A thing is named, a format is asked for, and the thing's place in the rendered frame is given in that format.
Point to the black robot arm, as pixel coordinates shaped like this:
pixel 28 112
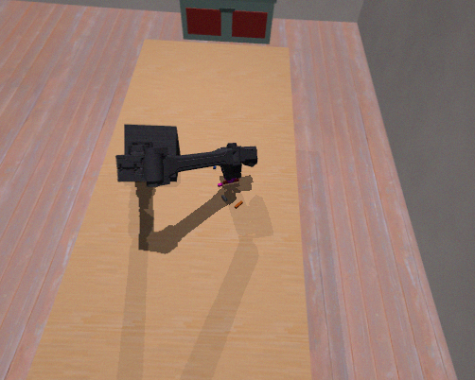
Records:
pixel 150 166

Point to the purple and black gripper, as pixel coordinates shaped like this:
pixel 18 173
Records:
pixel 228 173

